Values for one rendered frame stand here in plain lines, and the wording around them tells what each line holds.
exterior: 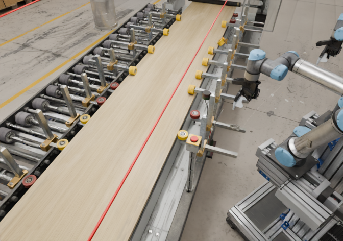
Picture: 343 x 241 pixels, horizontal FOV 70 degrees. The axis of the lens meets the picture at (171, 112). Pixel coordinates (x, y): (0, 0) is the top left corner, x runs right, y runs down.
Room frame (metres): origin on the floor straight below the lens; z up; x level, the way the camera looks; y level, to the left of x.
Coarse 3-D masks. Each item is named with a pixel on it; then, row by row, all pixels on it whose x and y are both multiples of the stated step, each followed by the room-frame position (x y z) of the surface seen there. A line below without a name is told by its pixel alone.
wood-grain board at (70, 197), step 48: (192, 48) 2.58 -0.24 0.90; (144, 96) 1.70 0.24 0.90; (192, 96) 1.70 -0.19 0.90; (96, 144) 1.15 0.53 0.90; (48, 192) 0.77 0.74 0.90; (96, 192) 0.77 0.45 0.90; (144, 192) 0.77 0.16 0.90; (0, 240) 0.50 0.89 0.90; (48, 240) 0.50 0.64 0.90; (96, 240) 0.50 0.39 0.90
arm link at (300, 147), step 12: (336, 120) 0.72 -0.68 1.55; (312, 132) 0.78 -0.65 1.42; (324, 132) 0.74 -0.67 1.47; (336, 132) 0.71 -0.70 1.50; (288, 144) 0.82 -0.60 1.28; (300, 144) 0.79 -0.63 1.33; (312, 144) 0.75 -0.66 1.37; (324, 144) 0.74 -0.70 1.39; (276, 156) 0.82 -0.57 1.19; (288, 156) 0.78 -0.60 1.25; (300, 156) 0.76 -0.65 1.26
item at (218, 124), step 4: (196, 120) 1.45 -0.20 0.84; (200, 120) 1.44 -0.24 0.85; (212, 124) 1.41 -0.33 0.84; (216, 124) 1.40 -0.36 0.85; (220, 124) 1.39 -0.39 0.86; (224, 124) 1.39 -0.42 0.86; (228, 124) 1.39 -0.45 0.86; (228, 128) 1.37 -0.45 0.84; (240, 128) 1.35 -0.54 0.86; (244, 128) 1.35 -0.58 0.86; (244, 132) 1.32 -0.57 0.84
